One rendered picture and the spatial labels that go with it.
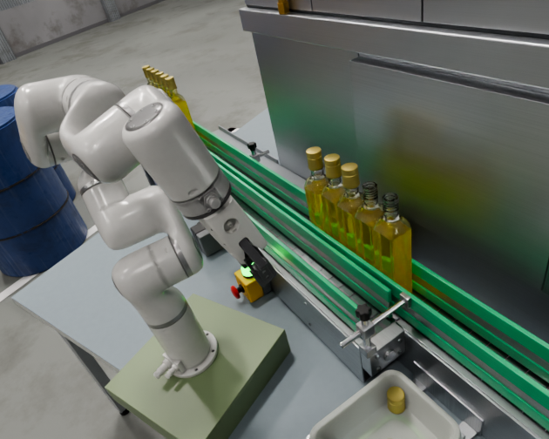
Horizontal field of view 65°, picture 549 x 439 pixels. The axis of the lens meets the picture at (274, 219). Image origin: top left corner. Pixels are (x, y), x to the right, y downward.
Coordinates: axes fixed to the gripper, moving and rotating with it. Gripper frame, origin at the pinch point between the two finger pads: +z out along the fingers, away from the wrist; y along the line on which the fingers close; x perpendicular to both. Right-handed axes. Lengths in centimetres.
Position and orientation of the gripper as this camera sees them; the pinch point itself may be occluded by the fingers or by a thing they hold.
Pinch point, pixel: (254, 264)
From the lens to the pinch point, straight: 67.4
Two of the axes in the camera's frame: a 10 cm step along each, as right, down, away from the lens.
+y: -5.3, -4.2, 7.4
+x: -7.5, 6.4, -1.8
